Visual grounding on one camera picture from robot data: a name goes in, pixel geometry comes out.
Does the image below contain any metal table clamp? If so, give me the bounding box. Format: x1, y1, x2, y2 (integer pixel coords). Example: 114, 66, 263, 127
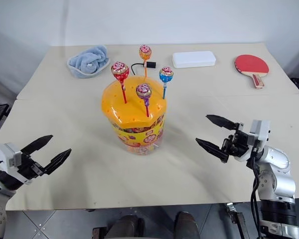
225, 202, 248, 239

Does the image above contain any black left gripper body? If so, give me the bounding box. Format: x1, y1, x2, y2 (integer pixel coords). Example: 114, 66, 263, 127
14, 153, 47, 182

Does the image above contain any dark rounded shape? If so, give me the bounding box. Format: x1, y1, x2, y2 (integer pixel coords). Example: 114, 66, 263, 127
106, 215, 146, 239
175, 211, 200, 239

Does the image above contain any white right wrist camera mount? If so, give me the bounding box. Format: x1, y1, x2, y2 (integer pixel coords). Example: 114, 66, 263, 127
235, 119, 271, 163

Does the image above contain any red table tennis paddle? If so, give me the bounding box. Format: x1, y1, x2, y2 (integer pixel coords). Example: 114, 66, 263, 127
234, 54, 270, 90

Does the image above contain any white rectangular box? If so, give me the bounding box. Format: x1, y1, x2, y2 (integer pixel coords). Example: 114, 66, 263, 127
171, 50, 217, 69

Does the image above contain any light blue towel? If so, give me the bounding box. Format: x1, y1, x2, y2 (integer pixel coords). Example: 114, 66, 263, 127
66, 44, 111, 79

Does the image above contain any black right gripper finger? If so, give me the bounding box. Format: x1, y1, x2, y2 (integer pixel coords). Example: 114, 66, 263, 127
206, 114, 241, 131
195, 138, 230, 164

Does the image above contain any orange wrapped lollipop, orange stick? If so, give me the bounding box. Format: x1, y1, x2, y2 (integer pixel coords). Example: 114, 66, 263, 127
139, 44, 153, 78

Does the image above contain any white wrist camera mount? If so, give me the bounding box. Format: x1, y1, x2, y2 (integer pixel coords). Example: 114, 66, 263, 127
235, 119, 271, 163
0, 142, 32, 185

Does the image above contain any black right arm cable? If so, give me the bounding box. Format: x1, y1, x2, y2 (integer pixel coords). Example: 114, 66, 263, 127
249, 148, 264, 239

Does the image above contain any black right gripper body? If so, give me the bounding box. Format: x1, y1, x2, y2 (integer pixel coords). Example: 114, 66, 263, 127
221, 122, 253, 160

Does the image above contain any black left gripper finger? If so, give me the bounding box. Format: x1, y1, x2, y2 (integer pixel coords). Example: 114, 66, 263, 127
43, 148, 72, 175
20, 134, 54, 155

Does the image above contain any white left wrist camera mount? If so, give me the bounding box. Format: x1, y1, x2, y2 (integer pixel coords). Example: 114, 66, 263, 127
0, 142, 32, 185

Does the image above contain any black adapter with cable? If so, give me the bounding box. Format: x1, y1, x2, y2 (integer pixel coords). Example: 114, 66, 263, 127
131, 60, 157, 76

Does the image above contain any purple wrapped lollipop, pink stick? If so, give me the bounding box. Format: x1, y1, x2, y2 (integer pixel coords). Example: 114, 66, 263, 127
135, 83, 153, 118

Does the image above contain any orange plastic lollipop stand lid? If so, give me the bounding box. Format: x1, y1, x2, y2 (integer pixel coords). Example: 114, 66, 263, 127
100, 75, 168, 129

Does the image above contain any red wrapped lollipop, red stick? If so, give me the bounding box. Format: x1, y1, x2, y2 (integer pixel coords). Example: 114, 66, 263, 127
111, 61, 130, 104

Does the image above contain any clear candy jar, yellow label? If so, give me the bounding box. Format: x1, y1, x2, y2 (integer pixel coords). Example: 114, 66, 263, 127
110, 116, 165, 156

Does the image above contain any blue wrapped lollipop, blue stick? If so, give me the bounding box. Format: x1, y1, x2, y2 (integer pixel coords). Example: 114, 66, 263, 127
158, 66, 175, 100

